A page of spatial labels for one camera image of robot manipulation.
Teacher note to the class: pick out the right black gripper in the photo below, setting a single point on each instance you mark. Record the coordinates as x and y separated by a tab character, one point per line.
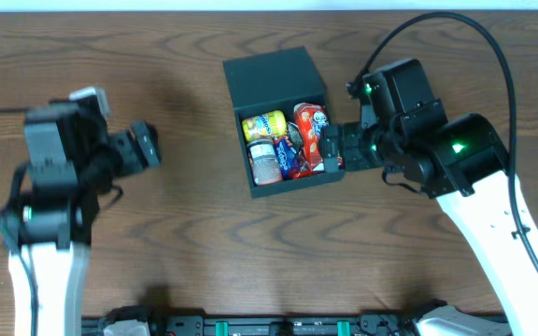
330	147

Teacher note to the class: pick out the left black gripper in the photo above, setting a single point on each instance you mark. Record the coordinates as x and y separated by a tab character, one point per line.
144	146

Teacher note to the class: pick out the red candy bag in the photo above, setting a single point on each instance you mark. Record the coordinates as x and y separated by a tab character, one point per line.
302	168

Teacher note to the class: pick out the Hello Panda biscuit box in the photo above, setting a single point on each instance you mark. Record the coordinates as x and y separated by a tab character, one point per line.
310	120

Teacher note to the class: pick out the small black candy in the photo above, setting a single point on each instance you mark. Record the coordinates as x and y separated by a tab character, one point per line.
295	136

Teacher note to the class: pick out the blue Eclipse mints box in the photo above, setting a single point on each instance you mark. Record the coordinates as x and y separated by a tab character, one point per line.
287	157

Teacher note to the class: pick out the yellow snack cup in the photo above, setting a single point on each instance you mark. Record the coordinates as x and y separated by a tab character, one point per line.
271	124

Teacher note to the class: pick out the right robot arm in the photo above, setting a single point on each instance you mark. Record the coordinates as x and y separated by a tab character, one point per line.
465	167

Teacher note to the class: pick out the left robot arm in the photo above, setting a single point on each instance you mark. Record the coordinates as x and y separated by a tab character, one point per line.
52	205

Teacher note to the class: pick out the dark green open box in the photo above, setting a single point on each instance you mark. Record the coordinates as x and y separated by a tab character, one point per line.
271	81

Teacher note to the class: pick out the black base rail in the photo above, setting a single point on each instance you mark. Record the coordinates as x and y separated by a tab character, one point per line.
434	318

